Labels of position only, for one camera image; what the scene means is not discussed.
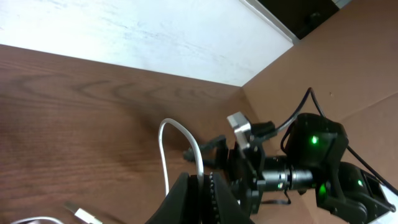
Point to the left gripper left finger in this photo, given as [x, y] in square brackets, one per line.
[181, 205]

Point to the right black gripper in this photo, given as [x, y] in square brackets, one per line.
[242, 168]

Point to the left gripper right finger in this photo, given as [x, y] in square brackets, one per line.
[221, 205]

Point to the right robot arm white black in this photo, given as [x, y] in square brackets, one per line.
[313, 147]

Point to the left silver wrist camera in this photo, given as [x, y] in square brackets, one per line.
[242, 129]

